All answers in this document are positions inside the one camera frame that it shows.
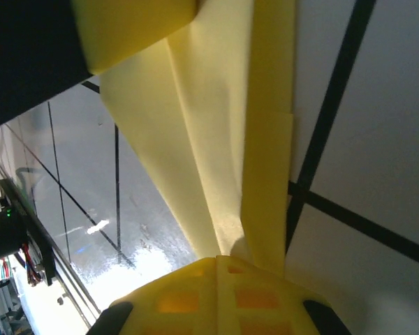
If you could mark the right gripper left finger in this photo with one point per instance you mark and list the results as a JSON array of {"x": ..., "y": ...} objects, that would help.
[{"x": 174, "y": 303}]

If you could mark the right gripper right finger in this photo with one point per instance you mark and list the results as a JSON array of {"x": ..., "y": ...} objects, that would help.
[{"x": 258, "y": 303}]

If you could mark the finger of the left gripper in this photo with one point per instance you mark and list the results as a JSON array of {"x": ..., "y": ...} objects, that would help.
[{"x": 125, "y": 28}]

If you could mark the yellow paper sheet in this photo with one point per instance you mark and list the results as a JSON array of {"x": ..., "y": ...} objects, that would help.
[{"x": 202, "y": 139}]

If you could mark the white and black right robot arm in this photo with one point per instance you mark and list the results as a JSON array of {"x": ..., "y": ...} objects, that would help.
[{"x": 0, "y": 234}]

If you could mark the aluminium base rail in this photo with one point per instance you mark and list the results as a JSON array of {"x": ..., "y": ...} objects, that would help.
[{"x": 75, "y": 282}]

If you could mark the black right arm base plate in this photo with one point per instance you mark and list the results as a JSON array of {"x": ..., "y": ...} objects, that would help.
[{"x": 26, "y": 225}]

